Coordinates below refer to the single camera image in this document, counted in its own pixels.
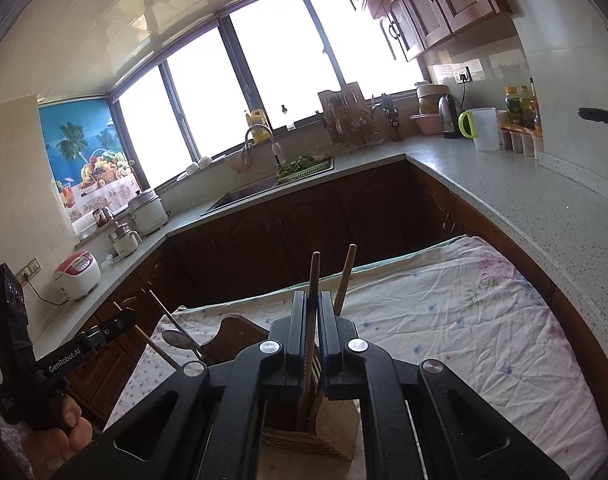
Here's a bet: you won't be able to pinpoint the dark metal chopstick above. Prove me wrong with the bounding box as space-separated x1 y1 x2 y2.
148 289 205 362

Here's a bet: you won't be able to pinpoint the large kitchen window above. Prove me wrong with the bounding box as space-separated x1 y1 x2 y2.
109 0 435 191

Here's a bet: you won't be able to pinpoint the white cooker with steel lid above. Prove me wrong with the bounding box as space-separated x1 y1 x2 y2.
128 187 171 237

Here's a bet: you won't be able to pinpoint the yellow oil bottle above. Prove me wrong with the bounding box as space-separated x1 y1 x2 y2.
518 85 535 128

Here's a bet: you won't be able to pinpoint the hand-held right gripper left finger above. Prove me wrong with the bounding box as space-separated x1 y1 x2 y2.
49 290 309 480

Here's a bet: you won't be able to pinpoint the knife and scissors holder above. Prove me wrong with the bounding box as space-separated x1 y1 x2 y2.
381 94 403 142

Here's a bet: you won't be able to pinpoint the wire dish rack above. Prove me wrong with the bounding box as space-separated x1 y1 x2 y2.
320 102 385 153

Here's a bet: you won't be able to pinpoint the clear pitcher with green handle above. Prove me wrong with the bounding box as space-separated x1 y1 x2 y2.
458 107 499 152

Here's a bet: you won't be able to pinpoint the yellow-capped sauce bottle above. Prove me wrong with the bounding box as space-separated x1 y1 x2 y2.
504 86 523 127

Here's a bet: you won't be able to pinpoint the person's left hand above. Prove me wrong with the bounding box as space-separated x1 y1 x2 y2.
24 392 94 480

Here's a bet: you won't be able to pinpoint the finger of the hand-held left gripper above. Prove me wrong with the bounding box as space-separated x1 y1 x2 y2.
84 308 138 348

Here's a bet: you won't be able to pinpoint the wooden utensil holder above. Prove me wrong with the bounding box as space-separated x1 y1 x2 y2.
201 314 361 467

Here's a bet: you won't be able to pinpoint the steel kitchen faucet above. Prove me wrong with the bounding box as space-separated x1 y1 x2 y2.
241 125 285 171

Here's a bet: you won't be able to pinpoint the palm and fruit print blind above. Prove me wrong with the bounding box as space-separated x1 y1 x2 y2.
36 97 140 223

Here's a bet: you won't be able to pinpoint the grey stone countertop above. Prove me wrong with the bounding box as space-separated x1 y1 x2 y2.
26 137 608 361

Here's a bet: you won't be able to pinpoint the white floral tablecloth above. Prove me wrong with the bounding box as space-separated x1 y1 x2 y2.
104 234 608 480

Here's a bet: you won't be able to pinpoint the wooden upper cabinets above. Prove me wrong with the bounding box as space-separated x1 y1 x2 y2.
321 0 513 63

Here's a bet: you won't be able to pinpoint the wooden cutting board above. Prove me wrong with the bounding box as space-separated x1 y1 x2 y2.
318 82 367 116

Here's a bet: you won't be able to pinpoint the spice jar set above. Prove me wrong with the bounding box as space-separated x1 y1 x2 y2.
500 127 544 159

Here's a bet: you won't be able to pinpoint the small white electric pot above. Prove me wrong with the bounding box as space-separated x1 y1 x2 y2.
106 220 144 259

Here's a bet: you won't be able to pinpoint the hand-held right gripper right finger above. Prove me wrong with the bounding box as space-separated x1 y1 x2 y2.
318 291 570 480

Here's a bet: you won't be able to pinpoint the steel spoon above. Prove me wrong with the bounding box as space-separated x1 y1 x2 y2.
161 329 207 363

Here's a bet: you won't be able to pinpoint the pink plastic bowl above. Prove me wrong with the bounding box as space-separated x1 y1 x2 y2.
410 113 442 136

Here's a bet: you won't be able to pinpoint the red and white rice cooker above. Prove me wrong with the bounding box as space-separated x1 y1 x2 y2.
51 251 102 302

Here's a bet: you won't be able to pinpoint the beige lidded pot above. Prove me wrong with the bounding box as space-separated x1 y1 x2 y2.
416 81 455 116

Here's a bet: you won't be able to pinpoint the steel electric kettle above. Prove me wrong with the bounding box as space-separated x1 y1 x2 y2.
438 94 465 140

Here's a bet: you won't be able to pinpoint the green basket of vegetables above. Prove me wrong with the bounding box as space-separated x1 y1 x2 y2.
275 152 333 184

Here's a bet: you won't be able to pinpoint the wall power outlet strip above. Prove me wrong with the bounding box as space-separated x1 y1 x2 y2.
16 257 41 281

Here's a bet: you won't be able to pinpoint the yellow detergent bottle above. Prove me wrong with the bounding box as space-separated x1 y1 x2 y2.
246 108 269 143

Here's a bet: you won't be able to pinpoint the black wok with handle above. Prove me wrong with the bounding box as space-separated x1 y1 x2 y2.
578 106 608 133

